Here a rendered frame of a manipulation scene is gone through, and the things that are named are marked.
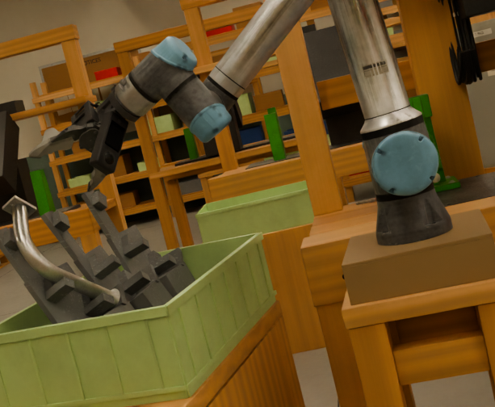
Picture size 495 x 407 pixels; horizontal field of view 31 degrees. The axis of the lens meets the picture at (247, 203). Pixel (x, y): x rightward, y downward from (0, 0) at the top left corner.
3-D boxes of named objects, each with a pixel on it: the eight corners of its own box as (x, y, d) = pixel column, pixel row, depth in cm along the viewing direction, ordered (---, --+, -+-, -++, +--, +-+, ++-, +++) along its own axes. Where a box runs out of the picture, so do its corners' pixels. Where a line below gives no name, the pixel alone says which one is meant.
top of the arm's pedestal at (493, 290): (518, 298, 159) (514, 276, 158) (345, 330, 165) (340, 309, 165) (500, 259, 190) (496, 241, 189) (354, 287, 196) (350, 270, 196)
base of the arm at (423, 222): (448, 236, 166) (437, 185, 165) (371, 250, 172) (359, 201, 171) (456, 220, 181) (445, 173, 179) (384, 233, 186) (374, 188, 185)
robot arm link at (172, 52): (195, 69, 157) (163, 32, 157) (153, 109, 161) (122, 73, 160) (206, 65, 165) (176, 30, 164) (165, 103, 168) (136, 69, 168)
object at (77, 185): (283, 192, 1163) (244, 25, 1138) (69, 241, 1205) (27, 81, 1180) (286, 187, 1216) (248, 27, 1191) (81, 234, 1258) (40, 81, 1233)
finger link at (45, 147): (27, 141, 170) (74, 130, 171) (29, 161, 166) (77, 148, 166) (23, 129, 168) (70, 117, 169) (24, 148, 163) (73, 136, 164)
